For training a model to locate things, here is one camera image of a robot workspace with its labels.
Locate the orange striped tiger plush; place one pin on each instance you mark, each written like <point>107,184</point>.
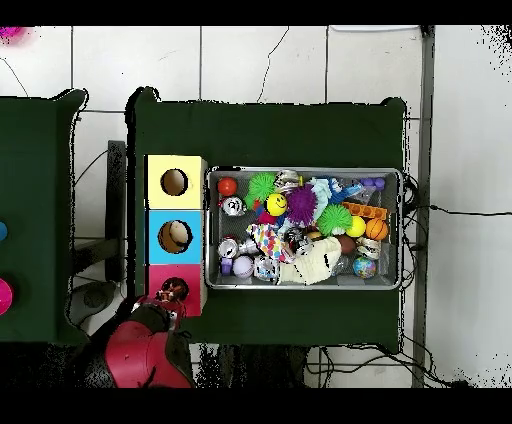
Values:
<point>168,292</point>

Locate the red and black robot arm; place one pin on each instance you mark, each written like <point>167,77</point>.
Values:
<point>140,352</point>

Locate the wooden box with three holes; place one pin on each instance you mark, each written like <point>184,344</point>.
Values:
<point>176,204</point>

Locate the silver mesh bin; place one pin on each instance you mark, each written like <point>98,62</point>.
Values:
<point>390,256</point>

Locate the yellow smiley ball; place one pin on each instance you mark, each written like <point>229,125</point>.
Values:
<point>276,204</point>

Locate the crushed black can silver lid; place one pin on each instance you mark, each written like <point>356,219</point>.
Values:
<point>234,206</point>

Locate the white cloth with coloured dots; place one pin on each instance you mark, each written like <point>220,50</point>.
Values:
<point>266,240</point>

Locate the red ball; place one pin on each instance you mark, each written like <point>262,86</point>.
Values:
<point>227,186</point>

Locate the crushed red can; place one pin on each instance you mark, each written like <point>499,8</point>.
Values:
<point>228,248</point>

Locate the purple spiky rubber toy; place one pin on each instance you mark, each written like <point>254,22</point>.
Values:
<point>302,204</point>

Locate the white baseball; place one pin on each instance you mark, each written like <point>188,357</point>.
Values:
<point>243,266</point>

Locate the purple toy block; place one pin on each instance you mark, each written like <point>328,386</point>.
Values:
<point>226,266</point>

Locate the dark green table cloth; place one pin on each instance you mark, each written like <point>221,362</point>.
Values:
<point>260,132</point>
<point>32,160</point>

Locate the orange basketball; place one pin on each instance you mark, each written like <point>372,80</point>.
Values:
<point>376,229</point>

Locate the blue round object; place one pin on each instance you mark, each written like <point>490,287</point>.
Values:
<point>2,230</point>

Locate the pink round object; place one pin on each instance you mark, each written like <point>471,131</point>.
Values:
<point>4,296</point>

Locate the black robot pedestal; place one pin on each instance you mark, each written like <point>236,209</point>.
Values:
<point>256,366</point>

